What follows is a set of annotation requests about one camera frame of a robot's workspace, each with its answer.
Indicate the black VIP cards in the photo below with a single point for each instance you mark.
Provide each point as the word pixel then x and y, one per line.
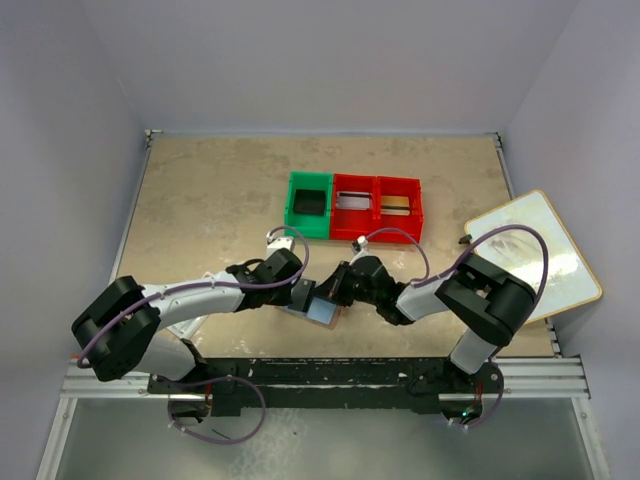
pixel 309 202

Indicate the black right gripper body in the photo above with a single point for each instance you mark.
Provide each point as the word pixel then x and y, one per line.
pixel 351 290

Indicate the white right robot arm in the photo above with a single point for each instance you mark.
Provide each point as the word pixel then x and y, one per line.
pixel 490 301

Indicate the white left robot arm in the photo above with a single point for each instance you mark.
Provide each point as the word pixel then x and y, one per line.
pixel 121 331

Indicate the silver magnetic stripe cards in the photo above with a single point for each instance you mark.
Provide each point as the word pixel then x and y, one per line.
pixel 353 200

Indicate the red plastic bin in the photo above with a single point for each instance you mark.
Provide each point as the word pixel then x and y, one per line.
pixel 350 224
pixel 411 188

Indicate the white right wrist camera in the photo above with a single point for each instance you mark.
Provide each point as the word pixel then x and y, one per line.
pixel 360 248

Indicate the green plastic bin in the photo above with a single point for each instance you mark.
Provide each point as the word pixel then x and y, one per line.
pixel 310 226

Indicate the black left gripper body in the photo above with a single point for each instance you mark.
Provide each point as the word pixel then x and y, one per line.
pixel 280 293

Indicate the gold magnetic stripe cards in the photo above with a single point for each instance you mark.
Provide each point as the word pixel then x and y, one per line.
pixel 395 205

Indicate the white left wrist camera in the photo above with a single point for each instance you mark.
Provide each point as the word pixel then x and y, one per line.
pixel 277 243

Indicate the pink leather card holder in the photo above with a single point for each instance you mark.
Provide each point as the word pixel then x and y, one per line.
pixel 321 312

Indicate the yellow framed whiteboard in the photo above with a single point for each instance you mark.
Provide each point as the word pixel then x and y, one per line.
pixel 540 250

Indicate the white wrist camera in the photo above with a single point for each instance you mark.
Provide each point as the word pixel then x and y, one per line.
pixel 277 243
pixel 360 248

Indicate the red plastic bin right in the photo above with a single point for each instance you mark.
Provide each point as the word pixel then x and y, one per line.
pixel 411 188

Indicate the red plastic bin middle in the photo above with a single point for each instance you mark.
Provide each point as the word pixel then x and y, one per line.
pixel 350 224

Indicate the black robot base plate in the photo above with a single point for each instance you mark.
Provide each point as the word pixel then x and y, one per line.
pixel 224 387

